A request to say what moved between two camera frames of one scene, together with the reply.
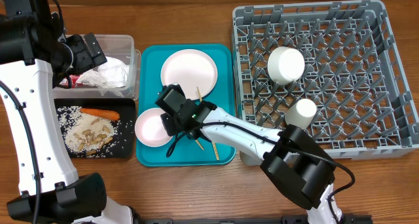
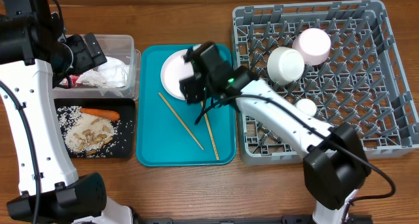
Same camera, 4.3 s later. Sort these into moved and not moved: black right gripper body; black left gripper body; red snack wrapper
Moved: black right gripper body
Not moved: black left gripper body; red snack wrapper
